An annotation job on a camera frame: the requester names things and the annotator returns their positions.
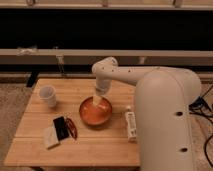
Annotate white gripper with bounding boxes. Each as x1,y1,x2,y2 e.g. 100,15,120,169
93,78,111,106

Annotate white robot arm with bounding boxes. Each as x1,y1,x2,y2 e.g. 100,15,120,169
92,57,201,171

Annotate orange bowl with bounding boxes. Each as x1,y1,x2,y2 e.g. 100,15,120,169
79,97,112,126

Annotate wooden table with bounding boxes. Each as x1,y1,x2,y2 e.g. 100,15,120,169
4,79,139,167

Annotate white tube bottle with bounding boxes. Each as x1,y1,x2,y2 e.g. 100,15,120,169
125,106,137,142

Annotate black rectangular case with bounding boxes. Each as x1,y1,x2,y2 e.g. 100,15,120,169
53,116,69,140

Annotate black cable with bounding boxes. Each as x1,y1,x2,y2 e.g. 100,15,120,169
188,83,213,159

